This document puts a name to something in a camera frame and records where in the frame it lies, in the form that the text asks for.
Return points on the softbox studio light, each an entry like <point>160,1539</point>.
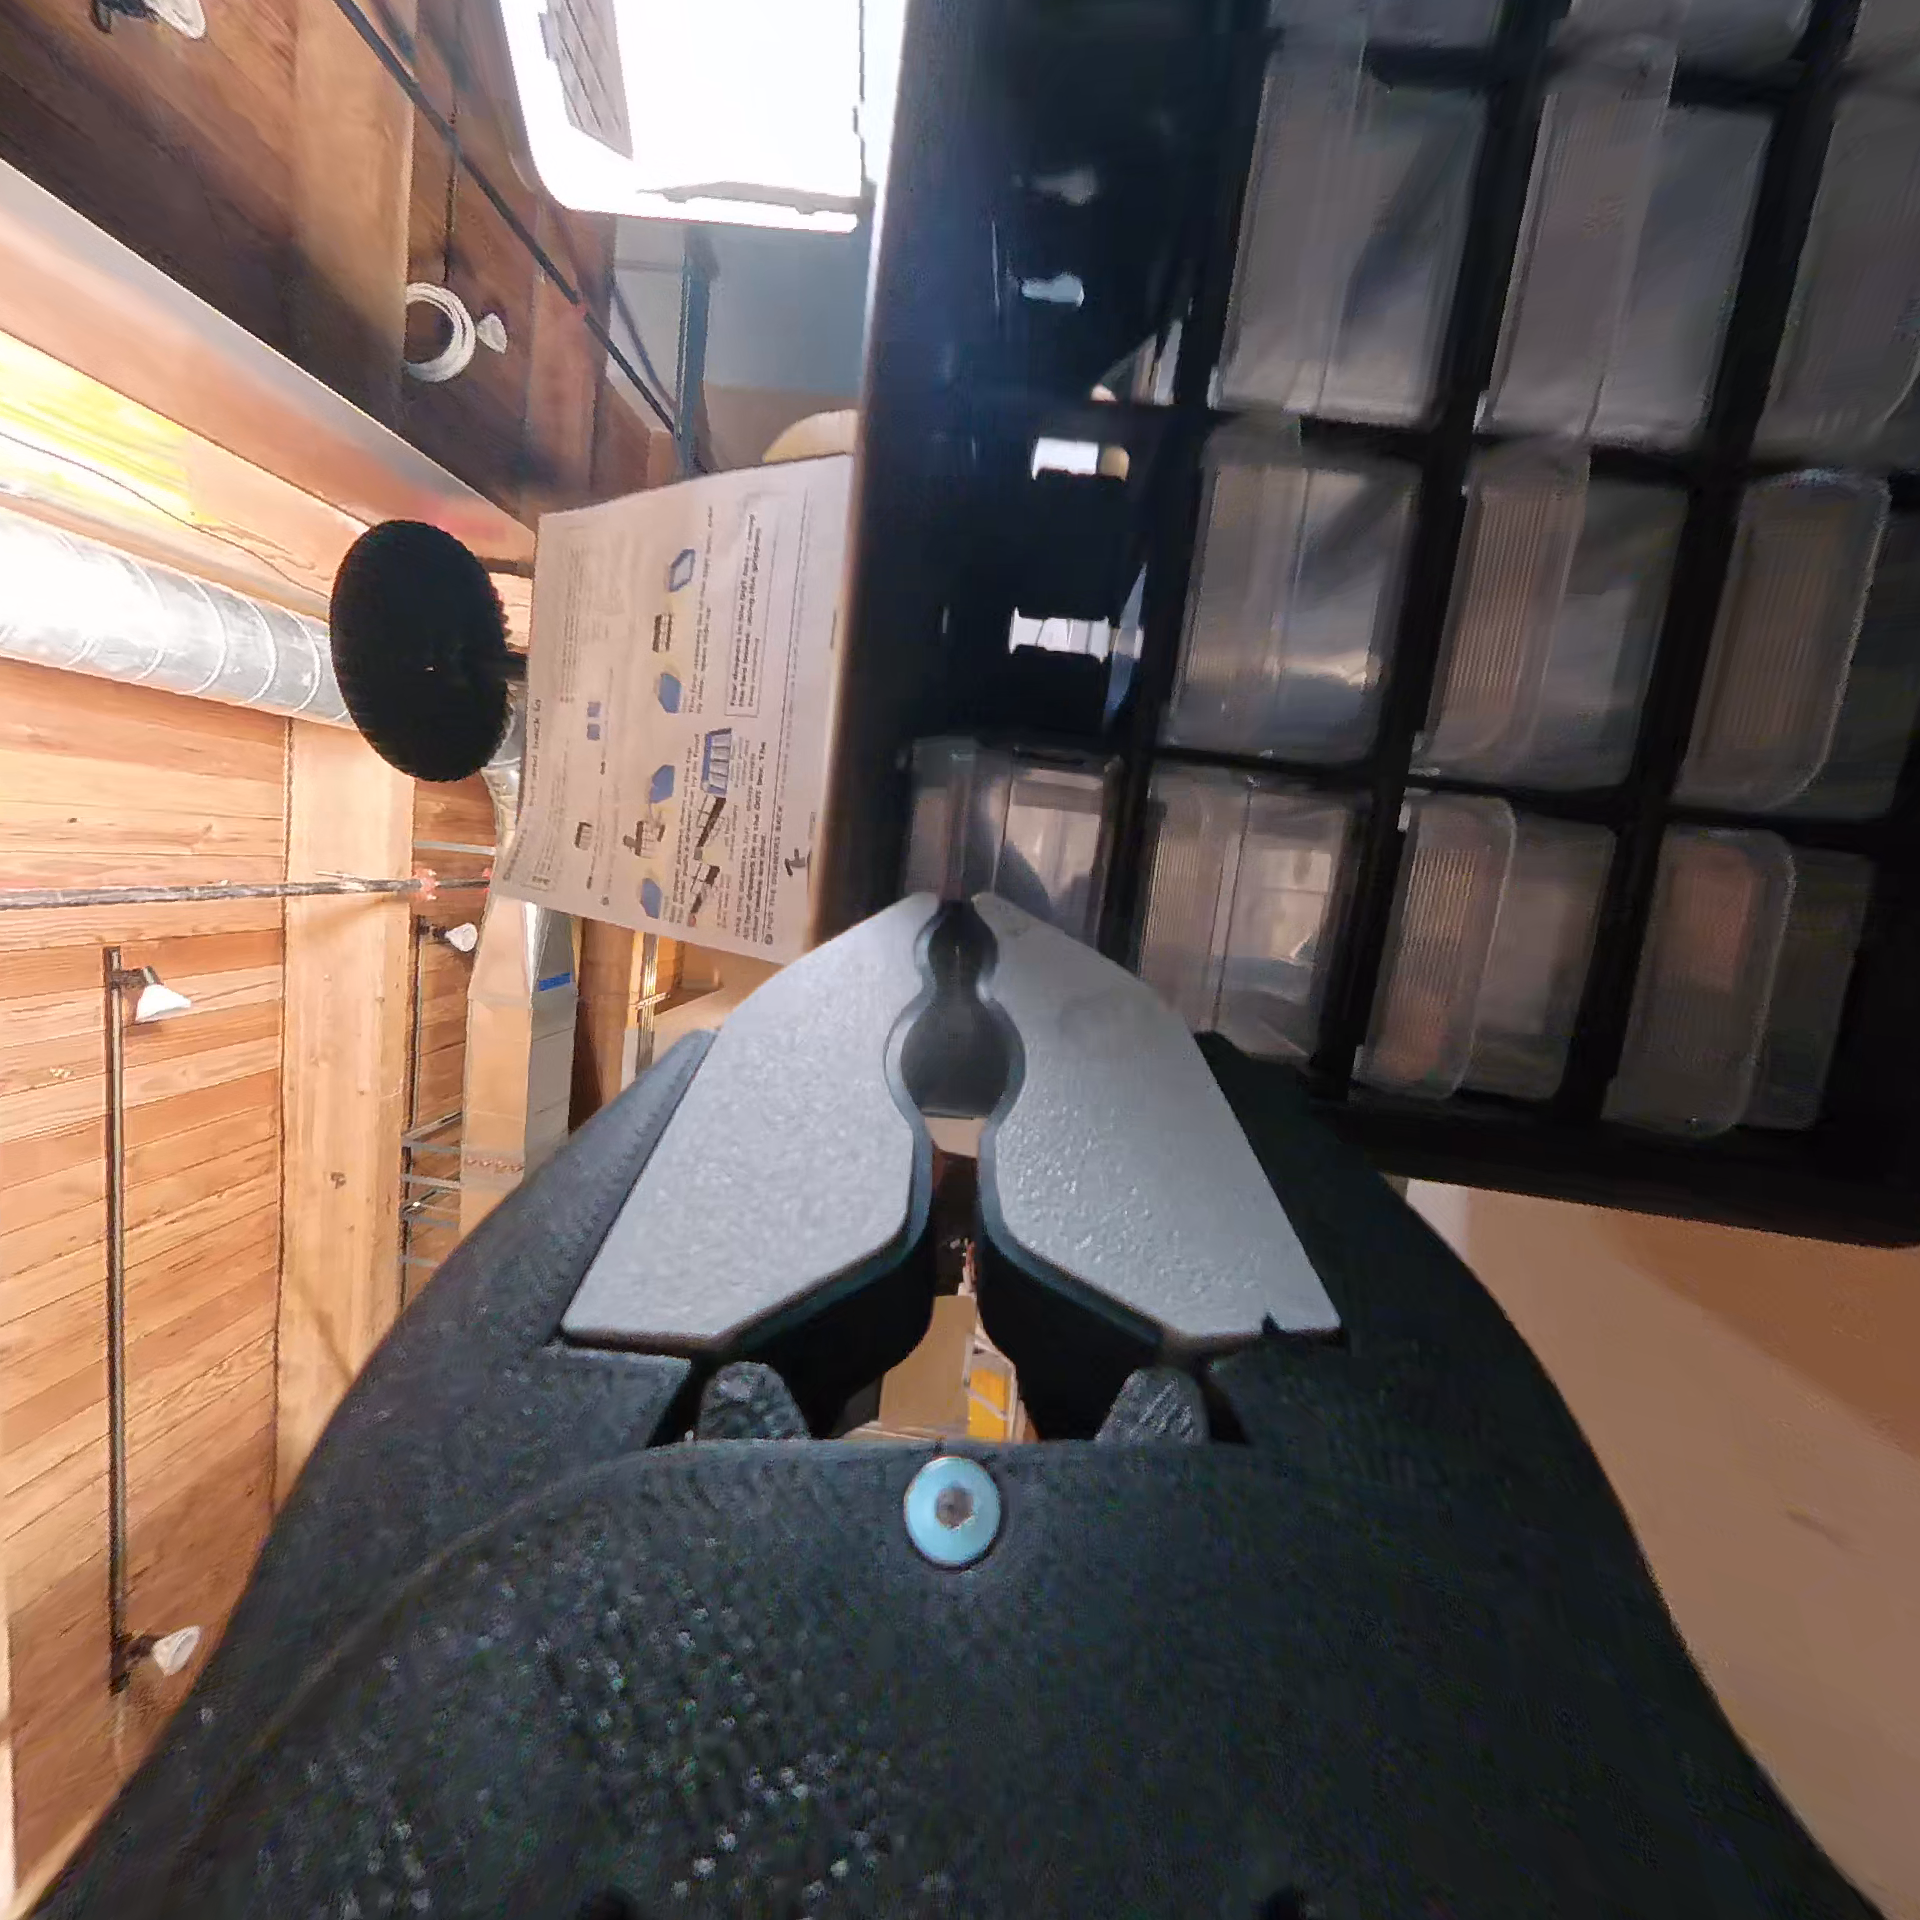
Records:
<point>720,105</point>

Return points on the black drawer cabinet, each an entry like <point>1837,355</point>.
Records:
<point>902,451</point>

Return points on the silver air duct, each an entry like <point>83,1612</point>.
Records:
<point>149,615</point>

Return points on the grey desk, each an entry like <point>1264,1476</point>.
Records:
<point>1723,1500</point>

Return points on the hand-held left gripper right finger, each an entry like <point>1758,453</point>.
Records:
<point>1155,1184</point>

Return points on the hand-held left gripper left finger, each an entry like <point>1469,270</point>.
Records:
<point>750,1171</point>

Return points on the printed instruction sheet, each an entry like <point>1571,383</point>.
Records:
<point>675,704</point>

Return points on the black round lamp head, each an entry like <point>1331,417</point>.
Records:
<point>421,646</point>

